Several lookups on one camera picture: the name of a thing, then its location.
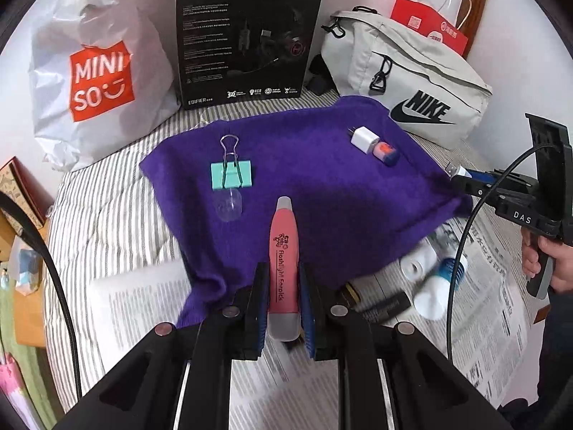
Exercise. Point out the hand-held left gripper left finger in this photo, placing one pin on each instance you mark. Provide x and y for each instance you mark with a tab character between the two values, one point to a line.
260	318

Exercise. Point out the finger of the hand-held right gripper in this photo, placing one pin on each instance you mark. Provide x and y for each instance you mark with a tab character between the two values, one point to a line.
481	174
468	187

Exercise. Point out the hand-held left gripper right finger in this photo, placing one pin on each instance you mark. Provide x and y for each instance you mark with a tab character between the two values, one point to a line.
306	318

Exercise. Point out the pink flashlight earpick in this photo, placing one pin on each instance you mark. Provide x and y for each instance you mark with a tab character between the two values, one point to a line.
283	268

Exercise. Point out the white charger cube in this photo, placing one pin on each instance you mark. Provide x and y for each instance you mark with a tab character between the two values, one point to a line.
363	138

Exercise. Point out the clear plastic cap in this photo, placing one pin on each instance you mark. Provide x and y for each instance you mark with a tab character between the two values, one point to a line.
229	206

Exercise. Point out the green binder clip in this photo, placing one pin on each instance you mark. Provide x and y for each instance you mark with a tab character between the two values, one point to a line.
232	174

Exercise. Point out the person's right forearm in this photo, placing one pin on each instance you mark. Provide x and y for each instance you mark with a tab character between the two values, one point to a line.
559	345

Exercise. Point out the person's right hand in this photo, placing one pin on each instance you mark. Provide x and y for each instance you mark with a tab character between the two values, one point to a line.
559	260

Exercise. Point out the black stick with yellow band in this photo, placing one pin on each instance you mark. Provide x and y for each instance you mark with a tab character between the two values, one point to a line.
385	307

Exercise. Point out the white tape roll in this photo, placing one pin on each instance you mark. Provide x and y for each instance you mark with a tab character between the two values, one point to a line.
418	264

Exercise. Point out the white and blue bottle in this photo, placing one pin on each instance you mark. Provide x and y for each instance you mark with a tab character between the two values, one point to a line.
434	295

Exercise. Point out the grey waist bag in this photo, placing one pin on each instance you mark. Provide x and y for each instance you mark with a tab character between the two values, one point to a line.
403	80

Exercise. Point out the newspaper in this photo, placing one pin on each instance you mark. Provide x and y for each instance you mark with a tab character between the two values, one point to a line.
134	313

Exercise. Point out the purple towel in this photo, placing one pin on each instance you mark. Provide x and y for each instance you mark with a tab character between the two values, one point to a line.
313	188

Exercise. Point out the striped bed sheet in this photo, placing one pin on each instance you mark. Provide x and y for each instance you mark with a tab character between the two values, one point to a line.
103	197

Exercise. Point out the orange envelope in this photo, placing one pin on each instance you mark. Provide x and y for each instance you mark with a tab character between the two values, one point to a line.
29	322

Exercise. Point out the small white and blue carton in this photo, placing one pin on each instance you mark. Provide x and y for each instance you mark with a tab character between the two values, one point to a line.
27	273

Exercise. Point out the pink bag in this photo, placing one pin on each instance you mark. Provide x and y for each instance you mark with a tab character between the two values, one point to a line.
11	385

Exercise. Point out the black headset box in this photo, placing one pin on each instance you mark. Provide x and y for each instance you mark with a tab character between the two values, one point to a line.
248	36

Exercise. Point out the brown patterned box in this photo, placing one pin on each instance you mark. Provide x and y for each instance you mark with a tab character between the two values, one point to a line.
20	183

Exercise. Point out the white plastic shopping bag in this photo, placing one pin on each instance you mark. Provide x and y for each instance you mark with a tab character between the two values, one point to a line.
89	76

